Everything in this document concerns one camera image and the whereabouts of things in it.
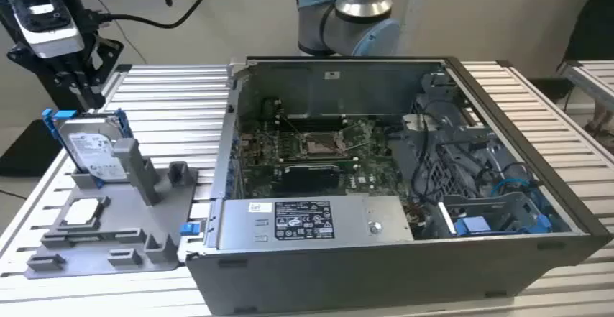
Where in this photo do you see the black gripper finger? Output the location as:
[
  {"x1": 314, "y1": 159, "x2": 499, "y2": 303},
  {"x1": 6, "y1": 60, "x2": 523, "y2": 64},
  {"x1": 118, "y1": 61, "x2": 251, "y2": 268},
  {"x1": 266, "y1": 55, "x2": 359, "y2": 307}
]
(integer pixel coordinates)
[
  {"x1": 84, "y1": 37, "x2": 124, "y2": 111},
  {"x1": 7, "y1": 43, "x2": 91, "y2": 111}
]

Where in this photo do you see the hard disk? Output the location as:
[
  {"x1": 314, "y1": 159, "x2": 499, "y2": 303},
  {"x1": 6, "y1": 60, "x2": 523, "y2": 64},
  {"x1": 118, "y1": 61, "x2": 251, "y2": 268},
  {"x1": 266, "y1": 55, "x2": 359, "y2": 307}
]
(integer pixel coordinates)
[{"x1": 42, "y1": 107, "x2": 134, "y2": 189}]

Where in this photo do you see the blue empty disk carrier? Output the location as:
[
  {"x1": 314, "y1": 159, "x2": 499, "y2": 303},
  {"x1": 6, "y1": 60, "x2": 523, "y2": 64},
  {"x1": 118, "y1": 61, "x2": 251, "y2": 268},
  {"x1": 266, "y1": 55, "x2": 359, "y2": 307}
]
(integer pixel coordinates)
[{"x1": 453, "y1": 216, "x2": 493, "y2": 238}]

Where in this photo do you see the metal disk bay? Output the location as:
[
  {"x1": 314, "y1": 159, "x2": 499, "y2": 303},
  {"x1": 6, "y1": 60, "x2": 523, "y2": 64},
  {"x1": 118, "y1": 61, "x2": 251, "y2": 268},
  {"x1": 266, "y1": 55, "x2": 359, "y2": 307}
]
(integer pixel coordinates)
[{"x1": 438, "y1": 190, "x2": 554, "y2": 239}]

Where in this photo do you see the silver CPU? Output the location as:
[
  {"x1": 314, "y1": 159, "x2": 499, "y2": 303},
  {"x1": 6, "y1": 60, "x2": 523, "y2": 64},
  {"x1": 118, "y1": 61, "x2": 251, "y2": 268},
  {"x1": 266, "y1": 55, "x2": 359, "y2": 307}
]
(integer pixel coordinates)
[{"x1": 62, "y1": 198, "x2": 110, "y2": 226}]

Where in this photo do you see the gray parts rack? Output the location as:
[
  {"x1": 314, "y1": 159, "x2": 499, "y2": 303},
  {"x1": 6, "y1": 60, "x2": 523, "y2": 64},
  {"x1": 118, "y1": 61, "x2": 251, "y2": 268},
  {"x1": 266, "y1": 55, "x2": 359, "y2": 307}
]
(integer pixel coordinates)
[{"x1": 26, "y1": 139, "x2": 200, "y2": 280}]

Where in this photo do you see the CPU socket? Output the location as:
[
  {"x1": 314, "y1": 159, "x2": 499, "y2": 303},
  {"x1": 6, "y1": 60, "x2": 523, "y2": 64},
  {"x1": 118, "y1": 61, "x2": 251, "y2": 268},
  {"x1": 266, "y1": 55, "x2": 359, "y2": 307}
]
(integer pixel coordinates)
[{"x1": 299, "y1": 132, "x2": 345, "y2": 160}]

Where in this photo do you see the metal socket cover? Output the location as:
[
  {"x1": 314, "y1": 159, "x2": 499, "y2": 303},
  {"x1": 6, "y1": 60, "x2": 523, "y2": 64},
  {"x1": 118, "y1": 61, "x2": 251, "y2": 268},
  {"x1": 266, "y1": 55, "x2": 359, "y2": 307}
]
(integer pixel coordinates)
[{"x1": 337, "y1": 121, "x2": 377, "y2": 153}]

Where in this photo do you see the silver power supply unit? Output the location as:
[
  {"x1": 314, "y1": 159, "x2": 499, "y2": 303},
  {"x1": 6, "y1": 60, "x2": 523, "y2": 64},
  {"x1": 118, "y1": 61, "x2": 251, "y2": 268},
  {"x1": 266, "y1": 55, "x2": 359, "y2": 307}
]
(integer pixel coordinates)
[{"x1": 210, "y1": 193, "x2": 417, "y2": 252}]

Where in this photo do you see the green motherboard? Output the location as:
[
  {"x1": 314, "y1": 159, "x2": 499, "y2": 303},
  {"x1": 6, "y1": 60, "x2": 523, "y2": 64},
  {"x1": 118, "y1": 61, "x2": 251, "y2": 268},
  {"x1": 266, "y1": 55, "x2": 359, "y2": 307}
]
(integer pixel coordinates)
[{"x1": 234, "y1": 114, "x2": 401, "y2": 196}]

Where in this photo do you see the gray metal drive cage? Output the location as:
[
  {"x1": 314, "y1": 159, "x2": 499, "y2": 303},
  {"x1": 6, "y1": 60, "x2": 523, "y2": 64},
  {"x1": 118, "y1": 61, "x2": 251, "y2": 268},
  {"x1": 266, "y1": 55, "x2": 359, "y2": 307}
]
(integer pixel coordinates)
[{"x1": 387, "y1": 93, "x2": 525, "y2": 203}]

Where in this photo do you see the open black PC case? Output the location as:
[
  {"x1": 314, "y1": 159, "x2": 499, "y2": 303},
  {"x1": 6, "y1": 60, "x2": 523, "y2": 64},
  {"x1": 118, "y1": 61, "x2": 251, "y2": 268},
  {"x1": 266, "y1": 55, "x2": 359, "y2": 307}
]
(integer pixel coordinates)
[{"x1": 184, "y1": 55, "x2": 614, "y2": 316}]

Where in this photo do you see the aluminium side table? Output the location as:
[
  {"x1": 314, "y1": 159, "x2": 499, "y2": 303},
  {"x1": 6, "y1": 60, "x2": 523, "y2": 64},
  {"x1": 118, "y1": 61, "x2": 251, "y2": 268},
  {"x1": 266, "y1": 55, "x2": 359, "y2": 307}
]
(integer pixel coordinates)
[{"x1": 556, "y1": 60, "x2": 614, "y2": 135}]

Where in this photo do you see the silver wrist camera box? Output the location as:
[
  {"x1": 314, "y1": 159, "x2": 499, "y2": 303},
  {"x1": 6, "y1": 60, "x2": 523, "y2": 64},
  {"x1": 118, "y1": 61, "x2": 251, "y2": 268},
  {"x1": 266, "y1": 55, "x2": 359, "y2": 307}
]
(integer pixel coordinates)
[{"x1": 8, "y1": 0, "x2": 88, "y2": 59}]

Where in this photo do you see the thick black cable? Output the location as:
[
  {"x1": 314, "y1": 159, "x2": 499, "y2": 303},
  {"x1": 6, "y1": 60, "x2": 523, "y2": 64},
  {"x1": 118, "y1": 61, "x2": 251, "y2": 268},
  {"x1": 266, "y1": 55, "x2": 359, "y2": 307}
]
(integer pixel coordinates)
[{"x1": 98, "y1": 0, "x2": 218, "y2": 29}]

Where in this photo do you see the black wire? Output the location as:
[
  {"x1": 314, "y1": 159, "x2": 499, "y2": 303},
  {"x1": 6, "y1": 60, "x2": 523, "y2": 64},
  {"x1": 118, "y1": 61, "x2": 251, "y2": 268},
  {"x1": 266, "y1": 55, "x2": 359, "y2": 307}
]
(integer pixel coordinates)
[{"x1": 413, "y1": 100, "x2": 453, "y2": 203}]

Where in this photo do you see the blue wire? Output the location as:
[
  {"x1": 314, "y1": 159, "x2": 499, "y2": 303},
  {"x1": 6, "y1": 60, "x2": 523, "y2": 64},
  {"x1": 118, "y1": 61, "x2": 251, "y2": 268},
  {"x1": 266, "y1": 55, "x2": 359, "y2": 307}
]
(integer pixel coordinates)
[{"x1": 493, "y1": 175, "x2": 541, "y2": 205}]

